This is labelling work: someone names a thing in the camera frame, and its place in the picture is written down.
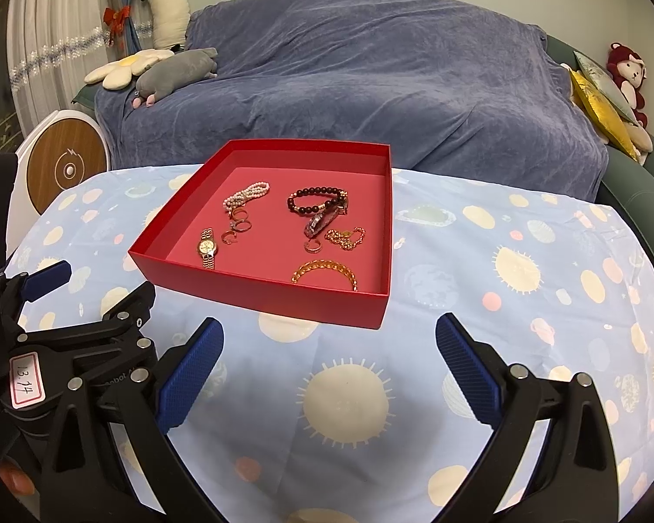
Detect cream plush toy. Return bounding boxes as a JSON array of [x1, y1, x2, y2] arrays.
[[627, 122, 654, 167]]

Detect grey plush toy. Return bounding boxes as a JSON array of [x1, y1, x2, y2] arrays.
[[132, 48, 220, 109]]

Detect flower shaped cushion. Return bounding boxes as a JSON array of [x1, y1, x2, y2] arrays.
[[84, 49, 175, 89]]

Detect red bow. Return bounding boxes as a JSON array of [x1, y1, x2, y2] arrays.
[[103, 5, 133, 31]]

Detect black bead bracelet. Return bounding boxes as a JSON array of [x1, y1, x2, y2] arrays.
[[286, 187, 350, 216]]

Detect green sofa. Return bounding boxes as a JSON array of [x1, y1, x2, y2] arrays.
[[71, 33, 654, 230]]

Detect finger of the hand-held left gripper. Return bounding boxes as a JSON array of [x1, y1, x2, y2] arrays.
[[17, 283, 157, 359], [0, 260, 73, 334]]

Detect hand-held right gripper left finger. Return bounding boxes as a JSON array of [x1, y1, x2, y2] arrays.
[[38, 317, 225, 523]]

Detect gold cushion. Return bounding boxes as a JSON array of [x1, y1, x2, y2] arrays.
[[569, 68, 641, 161]]

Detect red cardboard box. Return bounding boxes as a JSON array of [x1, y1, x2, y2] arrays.
[[127, 138, 394, 331]]

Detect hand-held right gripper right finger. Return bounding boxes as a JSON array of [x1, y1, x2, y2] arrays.
[[435, 313, 633, 523]]

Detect person's left hand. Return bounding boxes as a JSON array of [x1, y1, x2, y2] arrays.
[[0, 460, 40, 498]]

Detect gold wristwatch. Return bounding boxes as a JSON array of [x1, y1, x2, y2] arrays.
[[198, 228, 219, 269]]

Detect white sheep plush toy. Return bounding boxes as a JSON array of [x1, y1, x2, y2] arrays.
[[138, 0, 191, 51]]

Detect large gold chain bracelet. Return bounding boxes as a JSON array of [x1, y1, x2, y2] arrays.
[[291, 261, 361, 292]]

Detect small gold chain bracelet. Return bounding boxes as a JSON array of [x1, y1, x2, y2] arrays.
[[325, 227, 367, 251]]

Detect round white wood-faced appliance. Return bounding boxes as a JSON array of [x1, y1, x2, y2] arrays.
[[8, 110, 110, 254]]

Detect blue planet print tablecloth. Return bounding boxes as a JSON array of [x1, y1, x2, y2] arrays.
[[3, 166, 654, 523]]

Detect red monkey plush toy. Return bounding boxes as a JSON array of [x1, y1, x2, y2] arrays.
[[606, 42, 649, 129]]

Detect white sheer curtain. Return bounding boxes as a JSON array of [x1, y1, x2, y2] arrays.
[[5, 0, 115, 121]]

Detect blue sofa blanket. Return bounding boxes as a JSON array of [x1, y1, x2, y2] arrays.
[[94, 0, 610, 202]]

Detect silver cushion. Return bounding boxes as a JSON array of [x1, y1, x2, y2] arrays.
[[573, 50, 638, 123]]

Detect pearl bracelet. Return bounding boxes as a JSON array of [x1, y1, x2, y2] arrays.
[[223, 181, 272, 209]]

